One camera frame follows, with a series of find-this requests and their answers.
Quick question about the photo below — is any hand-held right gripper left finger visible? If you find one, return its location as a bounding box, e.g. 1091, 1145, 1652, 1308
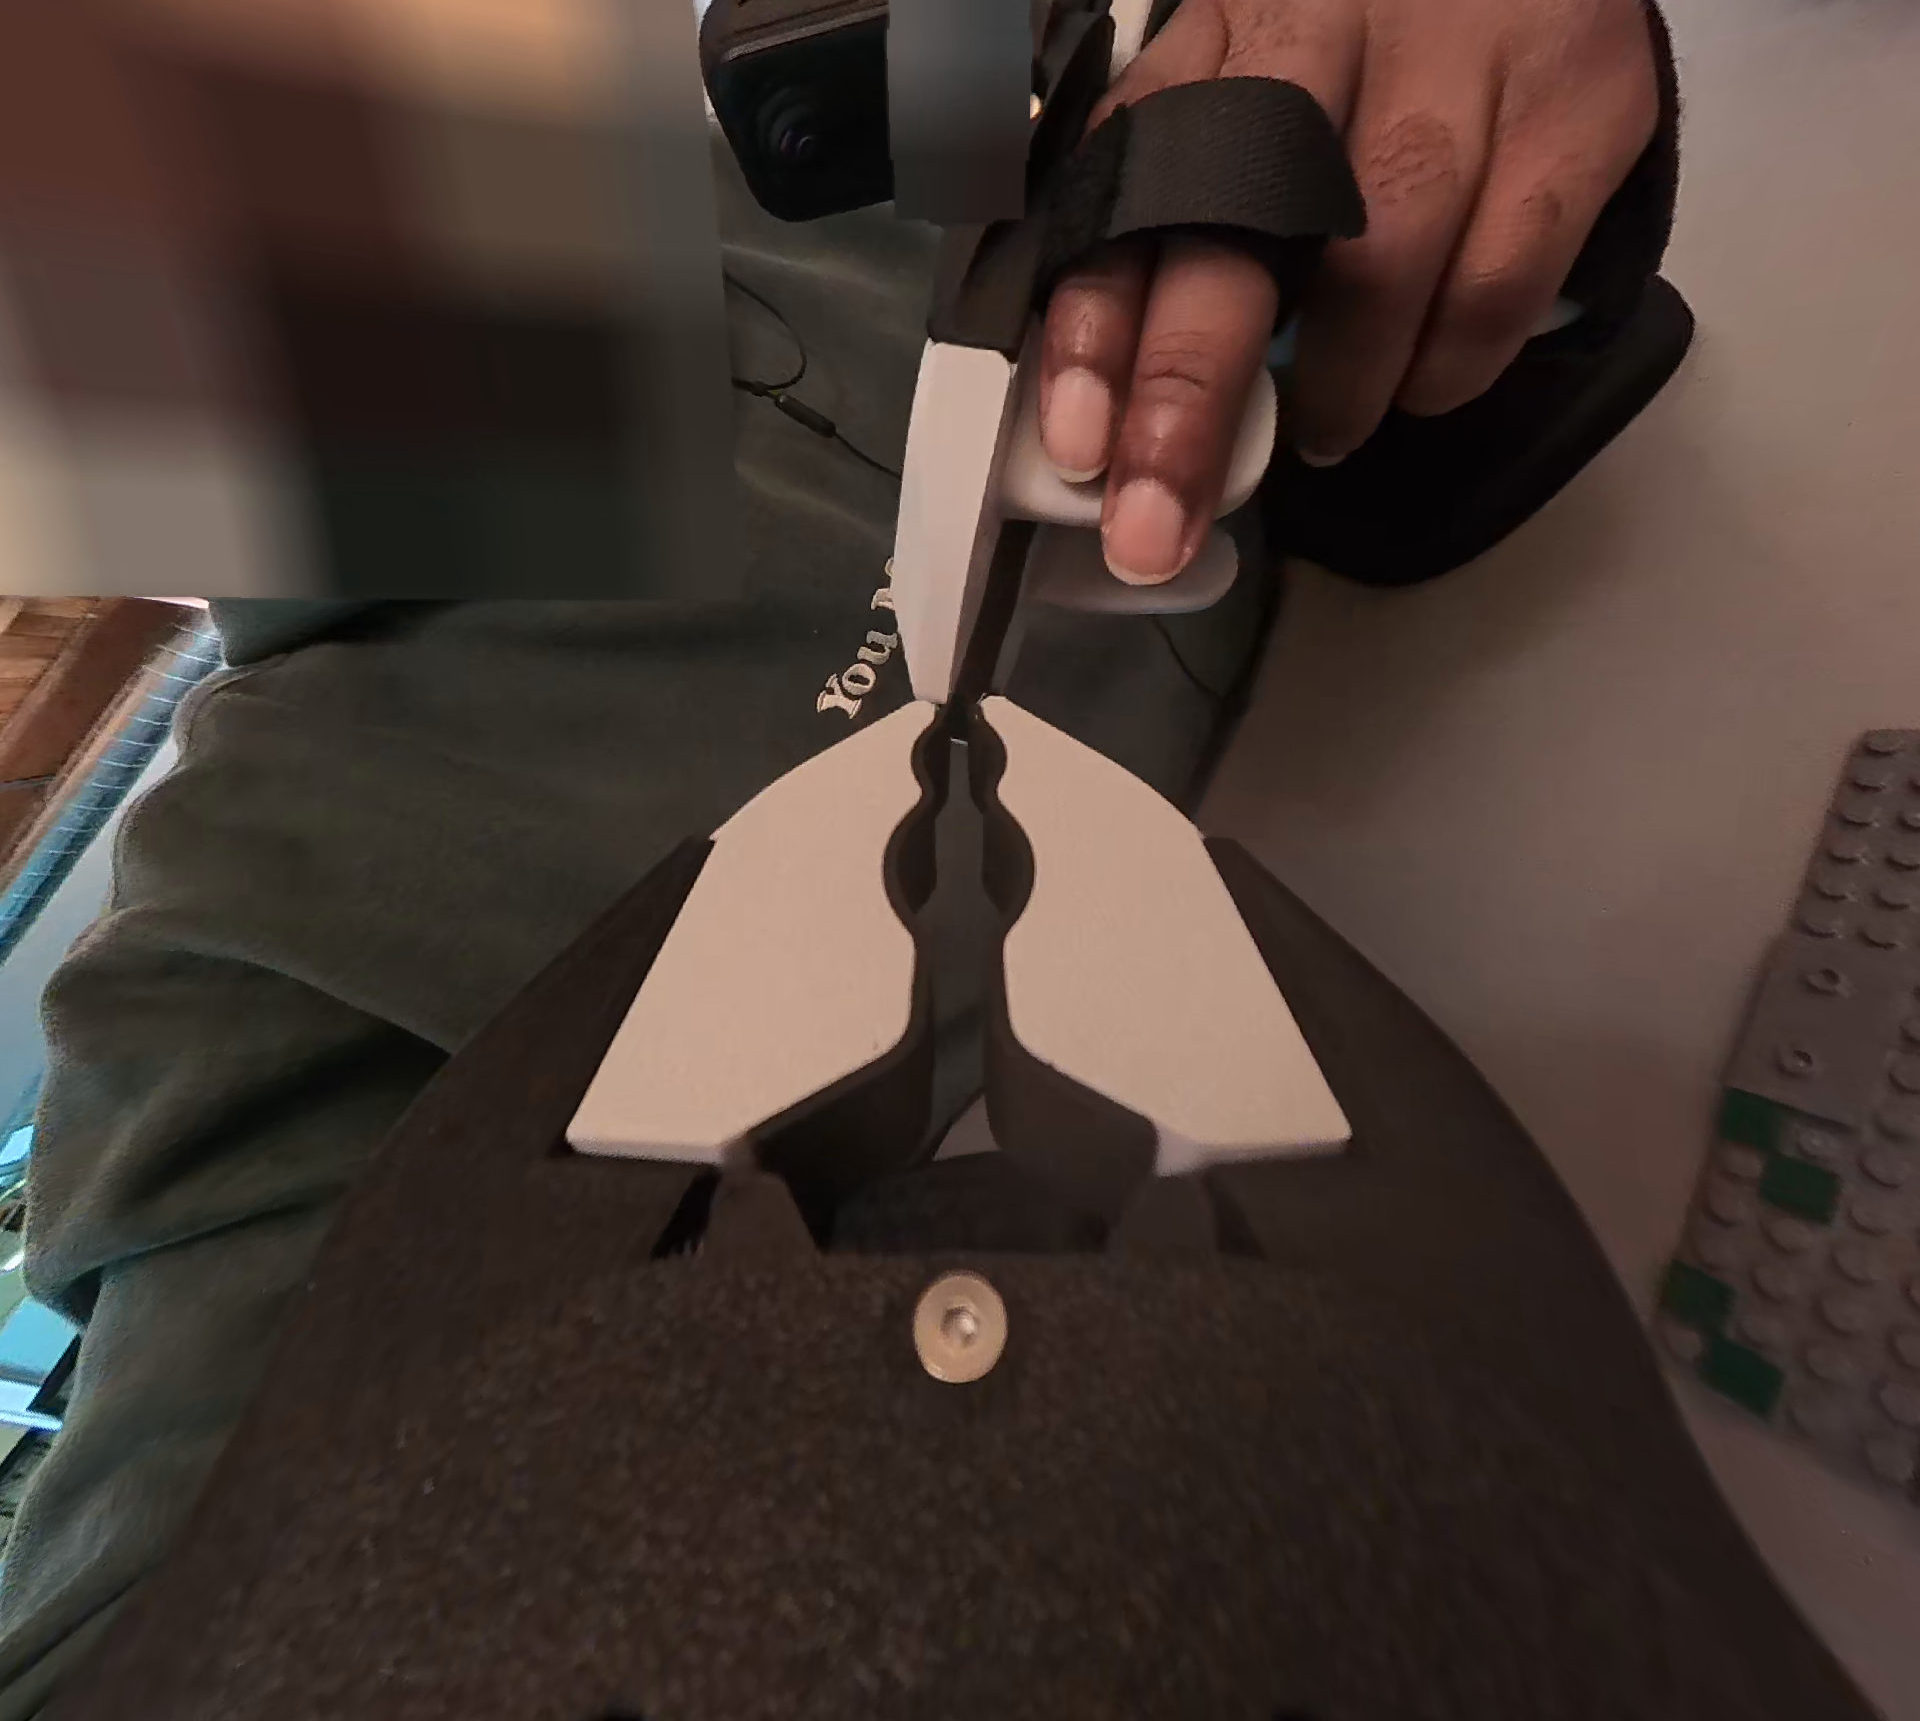
566, 701, 948, 1244

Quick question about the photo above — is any grey toy brick baseplate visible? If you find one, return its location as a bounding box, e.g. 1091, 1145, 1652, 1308
1657, 728, 1920, 1505

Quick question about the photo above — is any black mesh chair armrest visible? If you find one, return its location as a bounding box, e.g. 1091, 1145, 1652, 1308
1275, 278, 1700, 590

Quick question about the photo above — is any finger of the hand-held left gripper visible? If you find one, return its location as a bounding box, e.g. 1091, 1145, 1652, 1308
896, 341, 1015, 714

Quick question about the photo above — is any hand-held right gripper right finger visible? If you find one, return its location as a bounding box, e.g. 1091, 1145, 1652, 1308
972, 701, 1352, 1199

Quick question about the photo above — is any thin black cable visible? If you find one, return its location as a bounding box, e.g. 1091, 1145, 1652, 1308
724, 263, 902, 470

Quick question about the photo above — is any person's left hand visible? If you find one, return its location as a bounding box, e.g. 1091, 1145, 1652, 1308
1038, 0, 1663, 583

